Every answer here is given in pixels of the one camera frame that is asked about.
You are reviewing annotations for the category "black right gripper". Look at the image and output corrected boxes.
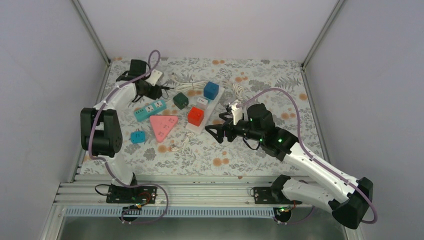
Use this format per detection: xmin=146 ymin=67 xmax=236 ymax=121
xmin=205 ymin=112 xmax=263 ymax=144

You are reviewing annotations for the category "white multicolour power strip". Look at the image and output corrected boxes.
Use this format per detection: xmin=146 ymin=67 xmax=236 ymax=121
xmin=185 ymin=86 xmax=225 ymax=135

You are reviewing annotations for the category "red cube socket adapter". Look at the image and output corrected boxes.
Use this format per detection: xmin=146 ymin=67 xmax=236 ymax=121
xmin=187 ymin=106 xmax=204 ymax=127

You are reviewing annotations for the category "dark green cube adapter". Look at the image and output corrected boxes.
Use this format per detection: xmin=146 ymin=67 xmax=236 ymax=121
xmin=172 ymin=92 xmax=189 ymax=110

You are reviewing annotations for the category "blue cube socket adapter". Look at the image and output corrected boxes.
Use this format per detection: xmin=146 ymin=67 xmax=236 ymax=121
xmin=203 ymin=81 xmax=220 ymax=101

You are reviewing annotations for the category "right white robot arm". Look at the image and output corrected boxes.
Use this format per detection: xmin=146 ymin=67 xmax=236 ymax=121
xmin=205 ymin=103 xmax=374 ymax=230

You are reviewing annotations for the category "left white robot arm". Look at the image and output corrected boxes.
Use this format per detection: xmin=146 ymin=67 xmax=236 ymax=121
xmin=80 ymin=59 xmax=159 ymax=203

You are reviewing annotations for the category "teal power strip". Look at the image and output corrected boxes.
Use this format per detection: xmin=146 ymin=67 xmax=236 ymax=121
xmin=133 ymin=100 xmax=167 ymax=122

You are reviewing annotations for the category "floral patterned table mat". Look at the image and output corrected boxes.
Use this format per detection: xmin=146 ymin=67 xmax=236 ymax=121
xmin=79 ymin=56 xmax=327 ymax=177

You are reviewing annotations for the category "pink triangular power strip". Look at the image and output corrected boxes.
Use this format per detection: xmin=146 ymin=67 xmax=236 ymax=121
xmin=149 ymin=115 xmax=179 ymax=143

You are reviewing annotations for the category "cyan small socket adapter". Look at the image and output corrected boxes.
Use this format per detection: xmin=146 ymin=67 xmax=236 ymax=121
xmin=130 ymin=130 xmax=146 ymax=144

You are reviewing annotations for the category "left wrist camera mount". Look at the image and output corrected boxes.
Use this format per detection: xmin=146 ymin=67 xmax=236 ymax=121
xmin=145 ymin=69 xmax=164 ymax=86

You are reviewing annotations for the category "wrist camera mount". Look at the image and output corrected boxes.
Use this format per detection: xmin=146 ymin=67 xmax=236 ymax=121
xmin=228 ymin=99 xmax=243 ymax=125
xmin=145 ymin=69 xmax=164 ymax=86

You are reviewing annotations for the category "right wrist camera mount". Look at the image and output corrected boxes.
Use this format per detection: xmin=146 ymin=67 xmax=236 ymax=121
xmin=228 ymin=99 xmax=243 ymax=125

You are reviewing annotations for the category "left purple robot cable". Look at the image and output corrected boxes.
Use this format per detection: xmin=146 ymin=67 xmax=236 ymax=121
xmin=86 ymin=49 xmax=170 ymax=226

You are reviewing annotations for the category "braided white cable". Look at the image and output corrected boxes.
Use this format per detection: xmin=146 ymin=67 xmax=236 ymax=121
xmin=169 ymin=131 xmax=195 ymax=153

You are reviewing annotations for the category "white coiled cord bundle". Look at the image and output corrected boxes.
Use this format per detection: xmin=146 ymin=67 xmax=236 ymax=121
xmin=231 ymin=82 xmax=245 ymax=101

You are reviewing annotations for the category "coiled white power cable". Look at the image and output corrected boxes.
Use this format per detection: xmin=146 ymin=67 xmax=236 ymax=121
xmin=168 ymin=72 xmax=211 ymax=94

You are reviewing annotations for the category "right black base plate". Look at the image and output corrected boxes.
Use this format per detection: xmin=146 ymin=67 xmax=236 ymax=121
xmin=249 ymin=186 xmax=303 ymax=205

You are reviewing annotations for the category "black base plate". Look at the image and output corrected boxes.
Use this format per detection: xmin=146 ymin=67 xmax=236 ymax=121
xmin=105 ymin=185 xmax=158 ymax=205
xmin=249 ymin=186 xmax=303 ymax=205

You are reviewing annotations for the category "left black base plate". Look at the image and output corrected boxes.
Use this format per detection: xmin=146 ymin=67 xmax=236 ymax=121
xmin=105 ymin=185 xmax=158 ymax=205

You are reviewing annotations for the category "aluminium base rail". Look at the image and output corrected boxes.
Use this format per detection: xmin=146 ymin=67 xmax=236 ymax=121
xmin=53 ymin=181 xmax=353 ymax=208

